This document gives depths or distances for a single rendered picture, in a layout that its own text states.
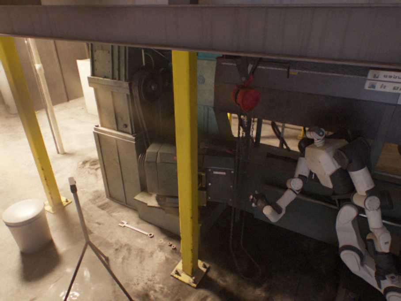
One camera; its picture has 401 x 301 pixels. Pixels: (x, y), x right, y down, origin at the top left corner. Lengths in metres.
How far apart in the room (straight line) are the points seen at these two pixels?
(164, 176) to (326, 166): 1.23
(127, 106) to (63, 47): 4.46
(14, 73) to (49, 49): 3.86
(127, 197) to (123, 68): 1.34
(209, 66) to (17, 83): 1.62
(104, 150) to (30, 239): 0.98
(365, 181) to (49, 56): 6.05
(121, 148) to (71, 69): 4.43
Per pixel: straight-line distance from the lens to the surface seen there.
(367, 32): 1.24
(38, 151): 2.97
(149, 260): 2.49
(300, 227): 2.77
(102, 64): 2.56
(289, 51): 1.28
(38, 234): 2.76
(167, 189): 2.32
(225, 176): 2.14
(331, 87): 2.22
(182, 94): 1.48
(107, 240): 2.73
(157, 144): 2.34
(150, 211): 2.69
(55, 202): 3.27
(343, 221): 1.94
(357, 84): 2.21
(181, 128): 1.56
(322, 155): 1.68
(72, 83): 6.90
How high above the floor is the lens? 1.88
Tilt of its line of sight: 28 degrees down
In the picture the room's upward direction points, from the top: straight up
